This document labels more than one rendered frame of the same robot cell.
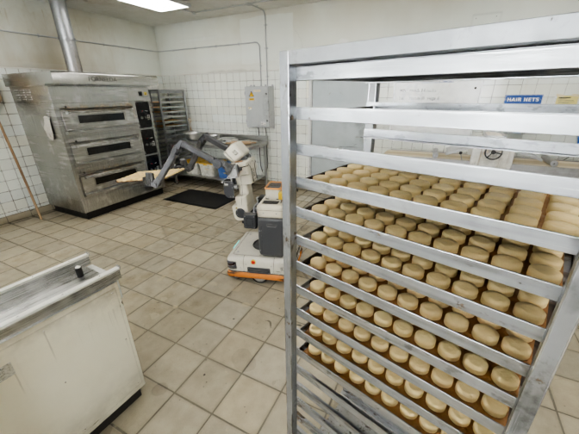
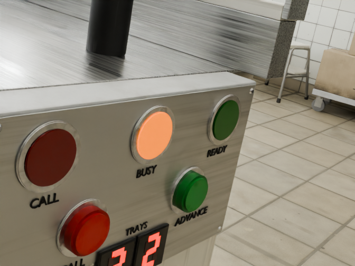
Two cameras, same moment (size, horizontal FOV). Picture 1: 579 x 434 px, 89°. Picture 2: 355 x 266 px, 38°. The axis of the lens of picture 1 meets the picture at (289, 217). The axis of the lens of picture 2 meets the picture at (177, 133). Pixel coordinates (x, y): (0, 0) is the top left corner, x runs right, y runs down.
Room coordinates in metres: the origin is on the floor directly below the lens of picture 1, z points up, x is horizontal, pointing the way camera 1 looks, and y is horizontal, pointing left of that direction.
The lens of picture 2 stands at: (1.45, 0.72, 0.92)
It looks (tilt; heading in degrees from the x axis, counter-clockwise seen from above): 19 degrees down; 97
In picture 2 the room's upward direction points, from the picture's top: 11 degrees clockwise
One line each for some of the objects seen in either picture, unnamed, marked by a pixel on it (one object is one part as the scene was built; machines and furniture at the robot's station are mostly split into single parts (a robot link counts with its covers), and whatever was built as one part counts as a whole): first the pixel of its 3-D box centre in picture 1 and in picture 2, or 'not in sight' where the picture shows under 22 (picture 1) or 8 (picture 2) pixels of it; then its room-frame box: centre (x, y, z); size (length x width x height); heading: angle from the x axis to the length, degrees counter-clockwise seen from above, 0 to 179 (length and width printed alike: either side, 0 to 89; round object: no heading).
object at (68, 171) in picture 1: (102, 143); not in sight; (4.90, 3.02, 1.00); 1.56 x 1.20 x 2.01; 153
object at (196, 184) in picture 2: not in sight; (188, 190); (1.43, 1.07, 0.76); 0.03 x 0.02 x 0.03; 60
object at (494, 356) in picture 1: (387, 302); not in sight; (0.61, -0.25, 1.23); 0.64 x 0.03 x 0.03; 48
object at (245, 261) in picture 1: (266, 254); not in sight; (2.73, 0.24, 0.16); 0.67 x 0.64 x 0.25; 79
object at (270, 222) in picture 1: (273, 217); not in sight; (2.71, 0.15, 0.59); 0.55 x 0.34 x 0.83; 169
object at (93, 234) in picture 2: not in sight; (84, 228); (1.38, 0.98, 0.76); 0.03 x 0.02 x 0.03; 60
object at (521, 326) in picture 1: (391, 273); not in sight; (0.61, -0.25, 1.32); 0.64 x 0.03 x 0.03; 48
